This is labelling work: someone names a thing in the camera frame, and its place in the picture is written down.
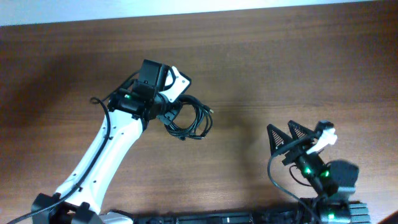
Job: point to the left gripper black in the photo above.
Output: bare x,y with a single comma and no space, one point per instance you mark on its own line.
169,116

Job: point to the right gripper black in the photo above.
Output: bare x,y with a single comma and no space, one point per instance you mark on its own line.
300,152

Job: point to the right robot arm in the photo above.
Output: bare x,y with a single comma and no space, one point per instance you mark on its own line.
334,181

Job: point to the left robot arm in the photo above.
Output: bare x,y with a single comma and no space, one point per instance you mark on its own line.
130,107

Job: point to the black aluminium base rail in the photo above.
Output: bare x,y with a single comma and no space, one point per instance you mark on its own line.
353,213

